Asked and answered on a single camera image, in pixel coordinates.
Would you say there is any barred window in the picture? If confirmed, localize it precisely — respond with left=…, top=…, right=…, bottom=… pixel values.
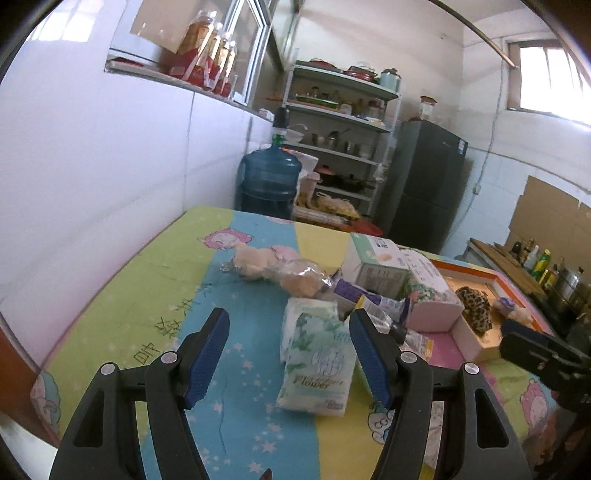
left=505, top=39, right=591, bottom=125

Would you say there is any white metal shelf rack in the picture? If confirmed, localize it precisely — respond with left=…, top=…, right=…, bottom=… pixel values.
left=281, top=60, right=402, bottom=217

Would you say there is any blue water jug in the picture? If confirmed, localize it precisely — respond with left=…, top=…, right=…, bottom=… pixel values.
left=235, top=107, right=303, bottom=220

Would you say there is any sliding glass window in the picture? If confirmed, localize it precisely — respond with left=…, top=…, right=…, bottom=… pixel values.
left=111, top=0, right=273, bottom=109

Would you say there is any cardboard sheet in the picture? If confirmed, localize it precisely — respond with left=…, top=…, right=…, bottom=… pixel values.
left=573, top=198, right=591, bottom=273
left=508, top=175, right=583, bottom=252

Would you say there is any dark grey fridge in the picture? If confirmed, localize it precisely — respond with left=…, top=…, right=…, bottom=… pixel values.
left=381, top=120, right=469, bottom=254

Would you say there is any yellow oil bottle red label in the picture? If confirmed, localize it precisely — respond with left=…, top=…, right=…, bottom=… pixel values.
left=218, top=36, right=238, bottom=97
left=203, top=23, right=228, bottom=89
left=168, top=11, right=218, bottom=85

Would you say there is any wooden cutting board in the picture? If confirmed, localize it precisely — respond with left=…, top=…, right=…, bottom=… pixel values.
left=468, top=237, right=548, bottom=298

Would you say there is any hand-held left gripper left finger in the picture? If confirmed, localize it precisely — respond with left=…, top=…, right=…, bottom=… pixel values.
left=48, top=307, right=232, bottom=480

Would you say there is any pink floral tissue box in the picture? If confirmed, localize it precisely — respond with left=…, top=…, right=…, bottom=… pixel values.
left=399, top=248, right=466, bottom=333

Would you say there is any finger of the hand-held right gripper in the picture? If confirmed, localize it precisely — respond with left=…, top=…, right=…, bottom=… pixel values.
left=500, top=319, right=563, bottom=366

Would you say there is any leopard print cloth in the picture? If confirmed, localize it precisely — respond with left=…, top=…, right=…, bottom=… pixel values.
left=455, top=286, right=494, bottom=333

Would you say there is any snack packet with black band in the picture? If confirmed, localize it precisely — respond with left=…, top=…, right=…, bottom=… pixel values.
left=355, top=295, right=435, bottom=361

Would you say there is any red plastic basket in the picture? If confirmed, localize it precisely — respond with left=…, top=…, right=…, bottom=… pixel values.
left=348, top=219, right=383, bottom=237

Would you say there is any steel cooking pot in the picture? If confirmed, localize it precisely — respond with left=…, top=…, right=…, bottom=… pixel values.
left=551, top=268, right=587, bottom=308

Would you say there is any purple tube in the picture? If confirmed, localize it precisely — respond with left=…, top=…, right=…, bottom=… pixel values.
left=332, top=277, right=370, bottom=305

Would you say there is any teal floral tissue pack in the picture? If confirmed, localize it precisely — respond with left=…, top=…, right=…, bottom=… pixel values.
left=279, top=296, right=352, bottom=365

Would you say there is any green white carton box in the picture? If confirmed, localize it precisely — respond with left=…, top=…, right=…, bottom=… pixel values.
left=341, top=232, right=411, bottom=298

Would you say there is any white green floral tissue pack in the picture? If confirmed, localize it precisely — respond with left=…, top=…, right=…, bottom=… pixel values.
left=276, top=342, right=358, bottom=418

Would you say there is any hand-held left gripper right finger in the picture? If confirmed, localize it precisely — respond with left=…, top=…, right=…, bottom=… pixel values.
left=348, top=308, right=534, bottom=480

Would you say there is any wall cable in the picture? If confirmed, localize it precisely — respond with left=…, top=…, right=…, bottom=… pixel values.
left=455, top=44, right=509, bottom=241

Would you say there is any yellow plastic bag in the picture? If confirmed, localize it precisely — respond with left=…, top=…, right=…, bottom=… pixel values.
left=315, top=191, right=361, bottom=220

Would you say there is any clear bag of bread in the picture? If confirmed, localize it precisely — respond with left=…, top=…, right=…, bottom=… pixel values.
left=221, top=244, right=301, bottom=282

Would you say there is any bagged plush with purple patch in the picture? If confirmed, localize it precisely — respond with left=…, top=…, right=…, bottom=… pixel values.
left=492, top=298, right=532, bottom=330

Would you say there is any orange rimmed box tray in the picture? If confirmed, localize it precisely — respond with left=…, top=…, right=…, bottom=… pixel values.
left=431, top=258, right=555, bottom=363

